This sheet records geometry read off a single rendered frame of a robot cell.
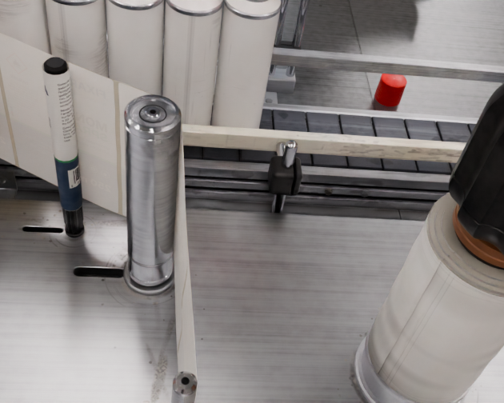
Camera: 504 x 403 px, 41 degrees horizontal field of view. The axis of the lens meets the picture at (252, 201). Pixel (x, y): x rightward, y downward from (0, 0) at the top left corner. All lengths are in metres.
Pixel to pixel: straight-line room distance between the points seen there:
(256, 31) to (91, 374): 0.32
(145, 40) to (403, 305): 0.33
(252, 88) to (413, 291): 0.29
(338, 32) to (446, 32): 0.17
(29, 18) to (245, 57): 0.19
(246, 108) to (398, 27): 0.42
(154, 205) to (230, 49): 0.20
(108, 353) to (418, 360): 0.24
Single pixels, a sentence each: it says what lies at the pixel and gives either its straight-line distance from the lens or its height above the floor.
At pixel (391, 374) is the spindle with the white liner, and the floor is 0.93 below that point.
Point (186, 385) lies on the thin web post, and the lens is 0.33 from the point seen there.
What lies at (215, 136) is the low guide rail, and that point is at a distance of 0.67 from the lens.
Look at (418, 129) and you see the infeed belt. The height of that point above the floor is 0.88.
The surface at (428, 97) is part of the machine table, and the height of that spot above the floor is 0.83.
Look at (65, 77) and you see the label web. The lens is 0.49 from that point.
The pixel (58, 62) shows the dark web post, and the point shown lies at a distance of 0.49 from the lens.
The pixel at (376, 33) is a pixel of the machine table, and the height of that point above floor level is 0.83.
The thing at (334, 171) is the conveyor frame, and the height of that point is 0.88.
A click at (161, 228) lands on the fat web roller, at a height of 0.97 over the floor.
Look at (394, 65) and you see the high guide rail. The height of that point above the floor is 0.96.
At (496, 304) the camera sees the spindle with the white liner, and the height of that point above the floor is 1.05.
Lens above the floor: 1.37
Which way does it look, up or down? 48 degrees down
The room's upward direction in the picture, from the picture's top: 11 degrees clockwise
